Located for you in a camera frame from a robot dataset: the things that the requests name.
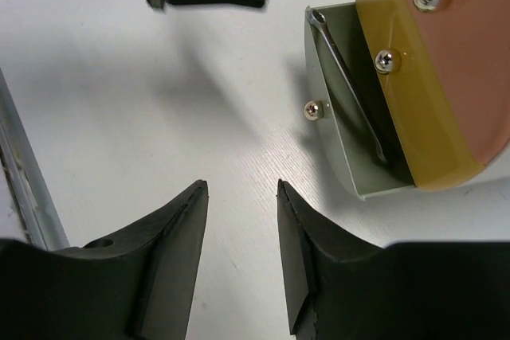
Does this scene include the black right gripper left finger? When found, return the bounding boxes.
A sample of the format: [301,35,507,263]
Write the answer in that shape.
[1,180,208,339]

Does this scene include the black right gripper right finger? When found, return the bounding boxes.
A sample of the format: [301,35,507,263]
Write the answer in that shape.
[277,181,509,339]

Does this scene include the silver combination wrench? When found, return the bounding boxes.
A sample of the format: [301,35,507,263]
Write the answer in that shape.
[305,6,387,164]

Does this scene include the grey bottom drawer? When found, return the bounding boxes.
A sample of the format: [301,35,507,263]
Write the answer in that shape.
[304,3,414,200]

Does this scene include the orange top drawer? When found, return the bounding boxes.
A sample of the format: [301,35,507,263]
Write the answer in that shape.
[407,0,509,164]

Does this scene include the cream round drawer cabinet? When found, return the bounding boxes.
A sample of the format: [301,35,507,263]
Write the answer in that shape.
[460,156,509,187]

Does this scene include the aluminium table edge rail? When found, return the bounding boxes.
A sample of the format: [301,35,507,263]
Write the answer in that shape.
[1,77,69,251]

